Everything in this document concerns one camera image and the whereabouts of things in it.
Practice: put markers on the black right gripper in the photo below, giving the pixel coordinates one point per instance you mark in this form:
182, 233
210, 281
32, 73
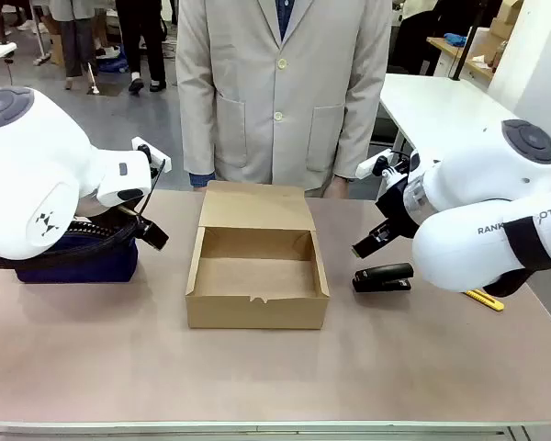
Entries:
395, 209

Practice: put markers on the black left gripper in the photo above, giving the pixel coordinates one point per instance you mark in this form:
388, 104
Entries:
105, 212

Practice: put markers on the brown cardboard box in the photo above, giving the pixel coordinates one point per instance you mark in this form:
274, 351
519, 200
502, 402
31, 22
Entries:
257, 303

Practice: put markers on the person's right forearm beige sleeve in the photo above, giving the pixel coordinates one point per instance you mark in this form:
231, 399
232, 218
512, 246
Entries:
196, 138

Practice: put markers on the person's left forearm beige sleeve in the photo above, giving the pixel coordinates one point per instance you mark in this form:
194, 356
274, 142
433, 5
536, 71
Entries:
360, 128

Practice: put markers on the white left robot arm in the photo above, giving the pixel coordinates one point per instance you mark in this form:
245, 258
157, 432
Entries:
27, 184

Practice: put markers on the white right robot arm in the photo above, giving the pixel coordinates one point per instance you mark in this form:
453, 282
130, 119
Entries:
477, 193

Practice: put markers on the person's left hand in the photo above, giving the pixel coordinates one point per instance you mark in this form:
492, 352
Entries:
341, 187

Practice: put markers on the black stapler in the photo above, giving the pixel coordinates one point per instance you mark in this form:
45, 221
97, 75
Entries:
381, 278

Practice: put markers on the navy blue zipper bag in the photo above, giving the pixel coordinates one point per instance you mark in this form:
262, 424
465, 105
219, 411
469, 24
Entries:
82, 264

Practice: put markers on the yellow utility knife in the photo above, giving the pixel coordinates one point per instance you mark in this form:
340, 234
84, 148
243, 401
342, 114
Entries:
484, 301

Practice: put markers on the large white table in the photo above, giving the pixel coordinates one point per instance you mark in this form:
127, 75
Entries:
431, 105

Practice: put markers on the person torso beige jacket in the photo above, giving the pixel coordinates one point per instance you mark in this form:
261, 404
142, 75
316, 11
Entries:
275, 101

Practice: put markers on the blue floor object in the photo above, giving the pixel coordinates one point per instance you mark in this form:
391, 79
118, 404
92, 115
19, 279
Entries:
112, 62

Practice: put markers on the bystander in black trousers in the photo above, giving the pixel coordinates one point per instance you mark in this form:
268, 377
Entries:
147, 46

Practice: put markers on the wooden desk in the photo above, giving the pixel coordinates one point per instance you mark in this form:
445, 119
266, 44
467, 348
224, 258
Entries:
459, 57

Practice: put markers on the black stand pole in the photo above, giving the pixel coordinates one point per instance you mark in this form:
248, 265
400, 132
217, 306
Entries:
464, 53

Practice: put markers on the blue cloth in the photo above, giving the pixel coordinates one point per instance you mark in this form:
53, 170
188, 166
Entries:
455, 39

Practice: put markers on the stacked cardboard boxes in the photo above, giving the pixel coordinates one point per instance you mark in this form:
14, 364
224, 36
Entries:
505, 20

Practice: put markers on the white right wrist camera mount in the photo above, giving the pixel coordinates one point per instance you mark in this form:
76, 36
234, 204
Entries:
369, 166

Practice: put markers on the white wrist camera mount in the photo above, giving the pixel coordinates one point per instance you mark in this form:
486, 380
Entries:
152, 154
369, 166

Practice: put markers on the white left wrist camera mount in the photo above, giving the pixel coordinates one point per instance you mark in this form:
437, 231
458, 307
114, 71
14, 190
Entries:
152, 154

